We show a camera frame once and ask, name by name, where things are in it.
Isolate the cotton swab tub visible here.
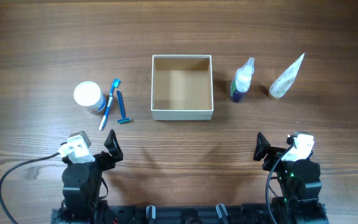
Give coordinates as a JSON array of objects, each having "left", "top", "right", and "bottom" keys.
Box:
[{"left": 73, "top": 81, "right": 106, "bottom": 113}]

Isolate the white leaf-print tube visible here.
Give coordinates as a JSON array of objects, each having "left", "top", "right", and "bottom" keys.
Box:
[{"left": 268, "top": 53, "right": 305, "bottom": 99}]

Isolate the clear spray bottle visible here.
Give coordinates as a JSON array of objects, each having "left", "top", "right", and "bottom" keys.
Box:
[{"left": 230, "top": 57, "right": 255, "bottom": 103}]

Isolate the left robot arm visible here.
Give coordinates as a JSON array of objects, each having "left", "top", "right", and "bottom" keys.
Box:
[{"left": 51, "top": 130, "right": 123, "bottom": 223}]

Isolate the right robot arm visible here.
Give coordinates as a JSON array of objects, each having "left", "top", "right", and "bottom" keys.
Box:
[{"left": 253, "top": 131, "right": 329, "bottom": 223}]

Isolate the blue disposable razor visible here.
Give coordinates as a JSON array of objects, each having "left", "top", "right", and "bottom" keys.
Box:
[{"left": 116, "top": 91, "right": 132, "bottom": 124}]

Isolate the blue white toothbrush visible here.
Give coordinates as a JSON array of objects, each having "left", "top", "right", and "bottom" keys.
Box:
[{"left": 99, "top": 78, "right": 121, "bottom": 131}]

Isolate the white cardboard box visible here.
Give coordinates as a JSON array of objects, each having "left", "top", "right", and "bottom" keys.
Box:
[{"left": 150, "top": 55, "right": 214, "bottom": 121}]

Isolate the black right camera cable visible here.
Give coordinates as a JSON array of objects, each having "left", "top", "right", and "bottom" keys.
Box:
[{"left": 265, "top": 146, "right": 295, "bottom": 224}]

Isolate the black camera cable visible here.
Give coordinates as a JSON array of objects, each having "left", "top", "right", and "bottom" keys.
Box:
[
  {"left": 265, "top": 146, "right": 295, "bottom": 224},
  {"left": 0, "top": 152, "right": 62, "bottom": 224}
]

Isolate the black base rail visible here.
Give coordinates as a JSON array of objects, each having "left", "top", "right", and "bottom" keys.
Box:
[{"left": 50, "top": 204, "right": 329, "bottom": 224}]

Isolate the black left camera cable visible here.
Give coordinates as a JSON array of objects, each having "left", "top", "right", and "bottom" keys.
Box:
[{"left": 0, "top": 152, "right": 62, "bottom": 224}]

